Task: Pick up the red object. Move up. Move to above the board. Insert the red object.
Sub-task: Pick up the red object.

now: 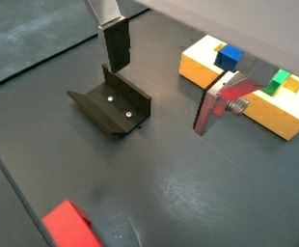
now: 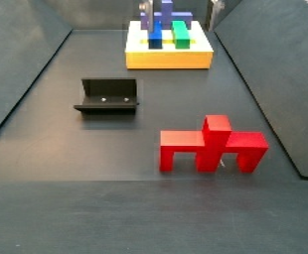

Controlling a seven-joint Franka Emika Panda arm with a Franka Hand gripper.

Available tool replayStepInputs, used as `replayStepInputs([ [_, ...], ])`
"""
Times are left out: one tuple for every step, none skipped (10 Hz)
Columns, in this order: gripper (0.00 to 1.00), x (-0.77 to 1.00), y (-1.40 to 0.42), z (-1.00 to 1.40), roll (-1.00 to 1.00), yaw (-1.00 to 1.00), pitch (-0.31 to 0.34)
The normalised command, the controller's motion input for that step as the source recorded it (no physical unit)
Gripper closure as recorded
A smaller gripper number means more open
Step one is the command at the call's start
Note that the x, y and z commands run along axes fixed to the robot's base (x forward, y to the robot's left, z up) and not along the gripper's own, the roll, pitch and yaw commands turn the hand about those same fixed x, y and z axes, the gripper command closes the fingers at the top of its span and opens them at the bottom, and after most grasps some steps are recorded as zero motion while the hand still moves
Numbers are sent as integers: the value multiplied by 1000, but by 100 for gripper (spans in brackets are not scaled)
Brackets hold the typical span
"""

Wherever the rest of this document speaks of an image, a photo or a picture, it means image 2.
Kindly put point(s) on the red E-shaped block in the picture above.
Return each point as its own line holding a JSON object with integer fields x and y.
{"x": 209, "y": 143}

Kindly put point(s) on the yellow base board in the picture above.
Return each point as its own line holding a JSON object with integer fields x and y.
{"x": 168, "y": 58}

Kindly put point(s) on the blue rectangular bar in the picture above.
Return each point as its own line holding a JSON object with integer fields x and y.
{"x": 156, "y": 37}

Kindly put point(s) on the green rectangular bar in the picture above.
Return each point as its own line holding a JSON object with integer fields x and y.
{"x": 181, "y": 36}

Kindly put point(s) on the purple E-shaped block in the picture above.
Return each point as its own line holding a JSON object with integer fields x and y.
{"x": 165, "y": 16}

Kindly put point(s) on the black angled bracket holder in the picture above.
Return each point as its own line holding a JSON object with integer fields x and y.
{"x": 109, "y": 94}

